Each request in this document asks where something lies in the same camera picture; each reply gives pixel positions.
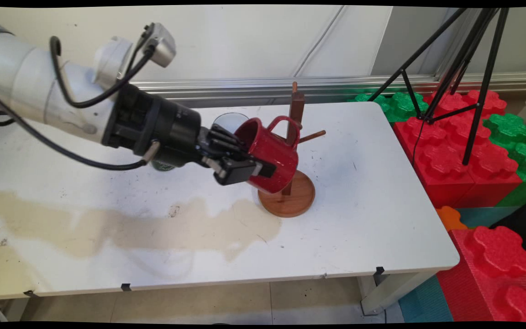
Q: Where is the black cable with metal plug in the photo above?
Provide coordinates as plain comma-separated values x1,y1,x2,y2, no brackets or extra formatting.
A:
0,88,160,171

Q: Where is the black camera cable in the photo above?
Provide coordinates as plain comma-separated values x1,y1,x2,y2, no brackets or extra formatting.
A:
49,36,159,109

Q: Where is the silver metal wall rail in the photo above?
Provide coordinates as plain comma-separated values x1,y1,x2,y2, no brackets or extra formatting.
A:
128,72,526,109

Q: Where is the green foam block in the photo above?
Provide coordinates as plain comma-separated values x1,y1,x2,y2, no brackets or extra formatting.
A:
347,91,430,123
483,113,526,207

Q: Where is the orange foam piece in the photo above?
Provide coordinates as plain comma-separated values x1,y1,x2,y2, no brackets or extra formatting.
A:
436,206,468,232

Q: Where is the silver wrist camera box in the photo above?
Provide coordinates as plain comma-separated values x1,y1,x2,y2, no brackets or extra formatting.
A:
136,22,177,69

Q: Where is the large red foam block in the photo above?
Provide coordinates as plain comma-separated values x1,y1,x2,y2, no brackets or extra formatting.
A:
393,90,523,209

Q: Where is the white enamel mug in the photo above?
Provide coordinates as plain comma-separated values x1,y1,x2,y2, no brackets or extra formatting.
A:
212,112,250,135

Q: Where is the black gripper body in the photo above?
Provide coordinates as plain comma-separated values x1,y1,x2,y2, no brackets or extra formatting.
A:
102,84,212,168

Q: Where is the dark green enamel mug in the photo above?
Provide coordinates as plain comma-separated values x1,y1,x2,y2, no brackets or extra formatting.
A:
151,159,178,172

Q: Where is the brown wooden mug tree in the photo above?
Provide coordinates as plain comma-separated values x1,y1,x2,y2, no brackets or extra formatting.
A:
258,81,327,218

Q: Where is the white table leg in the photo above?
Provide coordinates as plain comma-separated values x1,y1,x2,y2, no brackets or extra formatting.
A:
358,271,438,317

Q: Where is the black tripod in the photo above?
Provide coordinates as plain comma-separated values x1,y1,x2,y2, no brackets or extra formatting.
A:
367,7,510,166

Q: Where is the teal foam mat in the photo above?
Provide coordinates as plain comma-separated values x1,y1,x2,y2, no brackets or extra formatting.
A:
398,274,454,323

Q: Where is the thin black tripod cable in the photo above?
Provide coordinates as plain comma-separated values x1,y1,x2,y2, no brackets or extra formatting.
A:
411,120,425,166

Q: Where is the red enamel mug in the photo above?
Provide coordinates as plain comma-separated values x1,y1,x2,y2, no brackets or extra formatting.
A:
234,115,301,195

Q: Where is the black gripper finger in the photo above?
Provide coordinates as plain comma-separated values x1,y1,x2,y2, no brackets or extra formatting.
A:
201,155,277,186
207,124,246,157

